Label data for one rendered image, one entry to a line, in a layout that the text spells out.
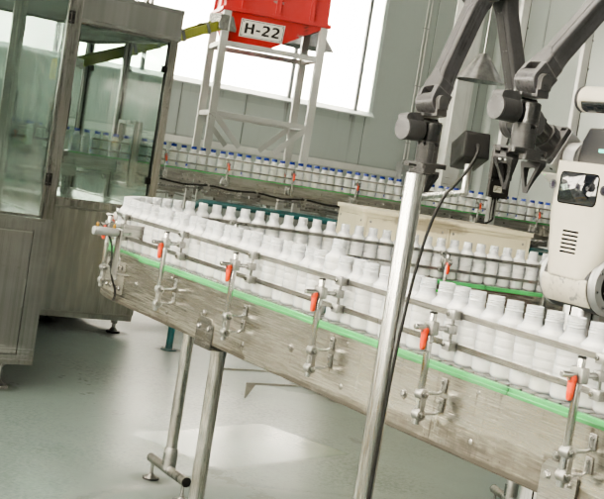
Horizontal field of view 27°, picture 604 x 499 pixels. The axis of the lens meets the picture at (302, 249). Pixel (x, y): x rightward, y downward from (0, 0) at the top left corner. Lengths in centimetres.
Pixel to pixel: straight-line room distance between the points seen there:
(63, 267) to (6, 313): 215
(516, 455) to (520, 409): 9
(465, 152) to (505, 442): 70
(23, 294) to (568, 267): 371
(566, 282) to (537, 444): 93
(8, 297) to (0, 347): 26
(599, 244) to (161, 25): 580
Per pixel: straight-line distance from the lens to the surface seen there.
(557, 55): 292
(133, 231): 415
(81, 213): 856
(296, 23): 1015
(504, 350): 261
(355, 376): 297
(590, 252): 329
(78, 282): 862
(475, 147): 210
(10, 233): 639
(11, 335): 649
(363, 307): 302
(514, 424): 253
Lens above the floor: 137
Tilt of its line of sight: 4 degrees down
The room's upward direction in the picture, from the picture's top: 9 degrees clockwise
